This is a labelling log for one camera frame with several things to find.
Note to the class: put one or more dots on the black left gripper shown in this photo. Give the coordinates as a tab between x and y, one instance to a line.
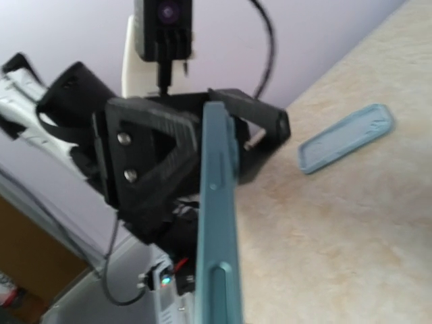
149	154

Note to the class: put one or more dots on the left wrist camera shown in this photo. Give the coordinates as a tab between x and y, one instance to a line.
163	31

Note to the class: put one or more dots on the light blue phone case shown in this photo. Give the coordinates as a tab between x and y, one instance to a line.
344	137

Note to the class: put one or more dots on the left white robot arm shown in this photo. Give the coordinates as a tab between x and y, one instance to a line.
62	113

